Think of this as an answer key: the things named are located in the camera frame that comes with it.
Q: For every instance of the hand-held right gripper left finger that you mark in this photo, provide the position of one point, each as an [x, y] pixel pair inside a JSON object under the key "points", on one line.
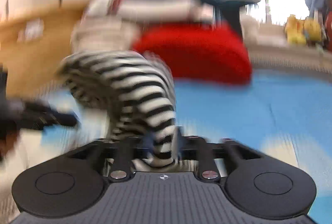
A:
{"points": [[122, 156]]}

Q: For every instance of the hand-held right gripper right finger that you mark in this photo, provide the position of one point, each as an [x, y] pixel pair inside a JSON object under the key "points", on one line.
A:
{"points": [[205, 156]]}

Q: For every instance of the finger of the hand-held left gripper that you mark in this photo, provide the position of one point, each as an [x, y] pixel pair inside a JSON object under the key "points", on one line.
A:
{"points": [[51, 115]]}

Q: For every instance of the black white striped hooded garment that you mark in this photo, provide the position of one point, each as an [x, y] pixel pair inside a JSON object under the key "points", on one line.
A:
{"points": [[134, 94]]}

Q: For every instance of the blue floral bed sheet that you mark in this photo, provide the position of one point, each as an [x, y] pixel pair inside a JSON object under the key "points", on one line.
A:
{"points": [[233, 115]]}

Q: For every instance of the tissue box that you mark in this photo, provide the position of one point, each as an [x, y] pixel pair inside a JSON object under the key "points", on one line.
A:
{"points": [[31, 30]]}

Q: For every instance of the white folded quilt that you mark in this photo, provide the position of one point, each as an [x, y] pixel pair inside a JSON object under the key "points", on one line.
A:
{"points": [[103, 37]]}

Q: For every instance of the red folded quilt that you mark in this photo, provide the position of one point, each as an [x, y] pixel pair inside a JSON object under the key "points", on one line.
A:
{"points": [[194, 50]]}

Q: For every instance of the white plush toy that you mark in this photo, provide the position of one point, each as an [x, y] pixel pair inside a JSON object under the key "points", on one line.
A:
{"points": [[250, 29]]}

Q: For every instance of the yellow plush toys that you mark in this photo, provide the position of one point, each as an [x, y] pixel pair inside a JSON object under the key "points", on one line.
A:
{"points": [[303, 29]]}

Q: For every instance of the red patterned cushion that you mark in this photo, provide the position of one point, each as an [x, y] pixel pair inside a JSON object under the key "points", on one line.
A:
{"points": [[329, 32]]}

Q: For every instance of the wooden bed frame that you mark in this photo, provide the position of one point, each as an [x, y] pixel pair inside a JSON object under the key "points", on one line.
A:
{"points": [[28, 63]]}

